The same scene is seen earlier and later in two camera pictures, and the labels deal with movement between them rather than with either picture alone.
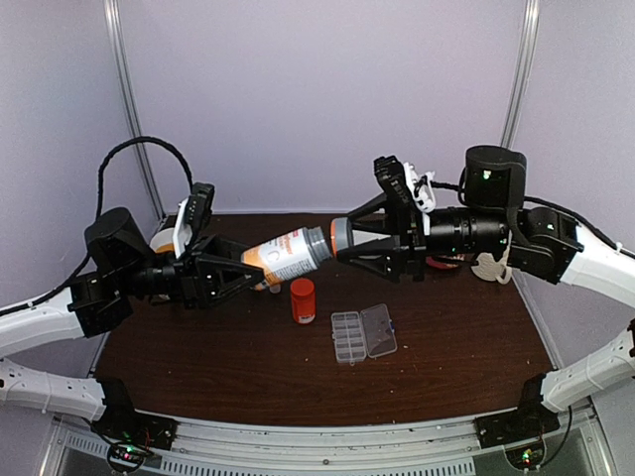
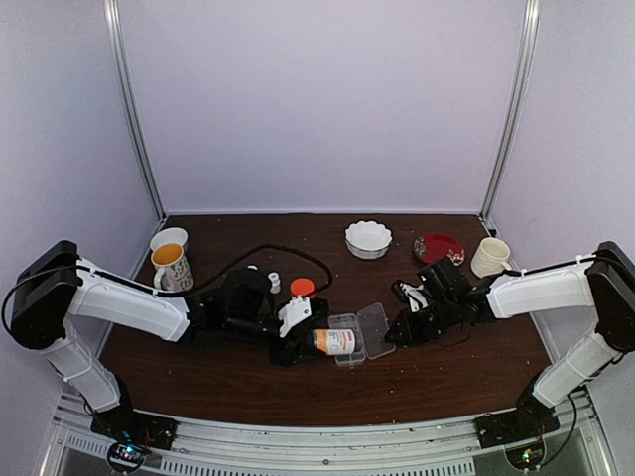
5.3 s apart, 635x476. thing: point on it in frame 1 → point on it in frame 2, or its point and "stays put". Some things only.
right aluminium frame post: (520, 74) stays put
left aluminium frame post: (111, 8) stays put
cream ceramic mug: (489, 269) stays put
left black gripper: (199, 279) → (287, 355)
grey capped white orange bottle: (288, 256) → (336, 341)
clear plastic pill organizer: (359, 335) stays put
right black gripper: (409, 249) → (404, 323)
